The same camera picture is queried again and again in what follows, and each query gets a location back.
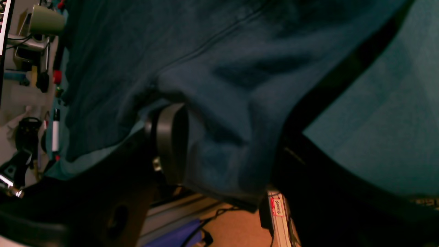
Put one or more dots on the light blue table cloth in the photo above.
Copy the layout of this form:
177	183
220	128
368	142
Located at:
240	66

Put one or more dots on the dark blue T-shirt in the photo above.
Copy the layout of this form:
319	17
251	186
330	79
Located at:
239	66

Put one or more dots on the white black marker pen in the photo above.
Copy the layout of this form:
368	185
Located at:
55	130

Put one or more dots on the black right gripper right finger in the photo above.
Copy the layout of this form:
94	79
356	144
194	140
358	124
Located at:
362	144

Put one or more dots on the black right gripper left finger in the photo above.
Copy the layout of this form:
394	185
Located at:
167	131

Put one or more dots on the grey-green ceramic mug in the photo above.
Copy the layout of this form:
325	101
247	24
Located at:
40	20

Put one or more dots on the red tape roll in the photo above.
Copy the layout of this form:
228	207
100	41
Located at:
57	77

